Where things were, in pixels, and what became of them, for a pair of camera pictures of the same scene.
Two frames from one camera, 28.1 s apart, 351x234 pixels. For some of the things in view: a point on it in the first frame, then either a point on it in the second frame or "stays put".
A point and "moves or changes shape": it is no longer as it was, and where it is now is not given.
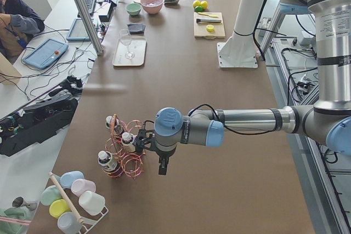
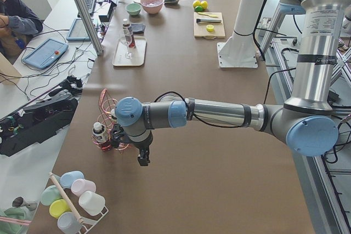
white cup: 92,203 stays put
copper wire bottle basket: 129,164 -> 103,124
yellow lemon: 196,3 stays put
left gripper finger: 165,169 -> 147,153
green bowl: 133,9 stays put
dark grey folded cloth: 136,28 stays put
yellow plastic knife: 204,13 stays put
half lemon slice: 210,28 stays put
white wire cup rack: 90,224 stays put
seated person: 19,21 stays put
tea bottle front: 109,164 -> 100,136
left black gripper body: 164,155 -> 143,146
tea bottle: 128,140 moves or changes shape
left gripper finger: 161,169 -> 141,159
